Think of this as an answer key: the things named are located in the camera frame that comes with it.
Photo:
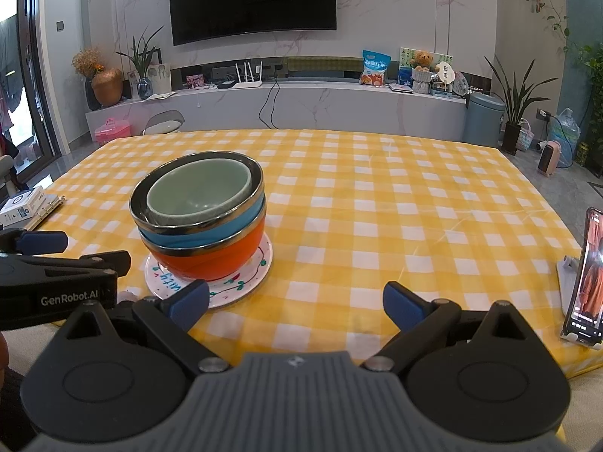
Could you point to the yellow checked tablecloth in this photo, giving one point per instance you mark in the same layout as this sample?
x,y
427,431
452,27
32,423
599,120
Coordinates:
x,y
377,207

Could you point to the blue steel bowl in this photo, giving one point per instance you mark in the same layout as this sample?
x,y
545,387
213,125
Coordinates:
x,y
235,230

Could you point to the green picture board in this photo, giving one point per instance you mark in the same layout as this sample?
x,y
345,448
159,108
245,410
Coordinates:
x,y
405,70

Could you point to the blue snack bag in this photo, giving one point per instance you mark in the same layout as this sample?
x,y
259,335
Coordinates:
x,y
375,68

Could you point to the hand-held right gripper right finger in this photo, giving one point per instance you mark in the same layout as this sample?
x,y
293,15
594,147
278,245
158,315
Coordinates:
x,y
404,308

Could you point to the blue water jug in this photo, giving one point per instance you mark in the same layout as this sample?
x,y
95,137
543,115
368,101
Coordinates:
x,y
565,134

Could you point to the white cardboard box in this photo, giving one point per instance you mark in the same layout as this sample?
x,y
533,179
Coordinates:
x,y
21,207

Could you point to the white drawing card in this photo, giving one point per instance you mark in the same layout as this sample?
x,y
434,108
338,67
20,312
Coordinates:
x,y
160,77

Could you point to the bushy ivy plant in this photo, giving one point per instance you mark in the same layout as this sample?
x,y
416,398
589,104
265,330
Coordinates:
x,y
591,70

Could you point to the grey round chair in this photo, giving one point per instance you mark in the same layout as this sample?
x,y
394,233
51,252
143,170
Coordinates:
x,y
162,122

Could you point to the black television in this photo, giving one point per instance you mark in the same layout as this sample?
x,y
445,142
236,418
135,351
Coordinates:
x,y
252,2

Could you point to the pink space heater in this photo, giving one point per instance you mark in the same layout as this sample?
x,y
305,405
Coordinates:
x,y
552,157

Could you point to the white router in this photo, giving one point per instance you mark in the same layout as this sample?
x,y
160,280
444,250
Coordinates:
x,y
247,80

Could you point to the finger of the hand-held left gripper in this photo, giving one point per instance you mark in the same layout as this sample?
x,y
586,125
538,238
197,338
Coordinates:
x,y
42,242
103,262

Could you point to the grey-blue trash bin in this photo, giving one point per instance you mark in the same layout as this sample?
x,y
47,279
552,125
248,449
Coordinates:
x,y
484,120

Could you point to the brown round vase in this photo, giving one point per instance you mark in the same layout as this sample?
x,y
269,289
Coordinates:
x,y
107,87

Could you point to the pink plastic box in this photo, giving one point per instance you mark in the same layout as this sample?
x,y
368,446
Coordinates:
x,y
113,131

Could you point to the white phone stand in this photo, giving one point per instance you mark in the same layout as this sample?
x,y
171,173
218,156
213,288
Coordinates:
x,y
565,282

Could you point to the white plate with vine drawing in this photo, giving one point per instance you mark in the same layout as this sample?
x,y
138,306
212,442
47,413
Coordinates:
x,y
254,273

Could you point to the blue glass vase with plant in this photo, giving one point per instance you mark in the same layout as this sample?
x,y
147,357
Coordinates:
x,y
143,84

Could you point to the white marble TV console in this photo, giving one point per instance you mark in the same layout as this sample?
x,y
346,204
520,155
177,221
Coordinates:
x,y
329,106

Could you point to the green ceramic bowl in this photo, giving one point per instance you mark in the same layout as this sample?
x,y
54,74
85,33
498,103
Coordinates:
x,y
198,193

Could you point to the brown teddy bear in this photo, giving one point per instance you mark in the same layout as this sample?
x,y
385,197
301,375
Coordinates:
x,y
420,61

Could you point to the small woven basket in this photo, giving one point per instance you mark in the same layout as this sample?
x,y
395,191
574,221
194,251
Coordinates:
x,y
525,137

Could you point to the dark vase with dried flowers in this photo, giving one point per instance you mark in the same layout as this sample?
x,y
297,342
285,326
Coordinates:
x,y
89,75

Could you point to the orange steel bowl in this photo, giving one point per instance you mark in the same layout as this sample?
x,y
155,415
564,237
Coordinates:
x,y
212,259

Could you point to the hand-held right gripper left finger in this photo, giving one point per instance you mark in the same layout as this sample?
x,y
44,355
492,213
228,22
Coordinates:
x,y
188,303

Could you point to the black smartphone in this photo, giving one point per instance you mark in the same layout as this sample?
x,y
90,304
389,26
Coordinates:
x,y
589,273

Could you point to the long-leaf potted plant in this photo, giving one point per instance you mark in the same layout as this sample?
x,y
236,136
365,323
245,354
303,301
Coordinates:
x,y
516,99

